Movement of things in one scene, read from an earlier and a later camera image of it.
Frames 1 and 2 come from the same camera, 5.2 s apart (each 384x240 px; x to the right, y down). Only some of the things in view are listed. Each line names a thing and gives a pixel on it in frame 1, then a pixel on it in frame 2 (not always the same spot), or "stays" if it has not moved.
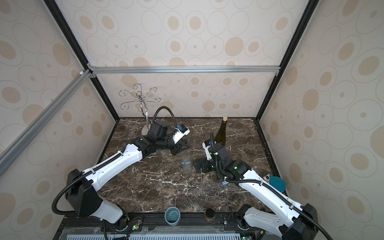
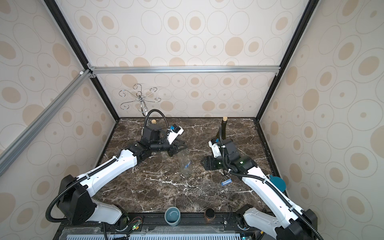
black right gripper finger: [198, 169] → [207, 166]
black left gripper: [178, 148] stays
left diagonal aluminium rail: [8, 153] stays
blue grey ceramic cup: [172, 216] stays
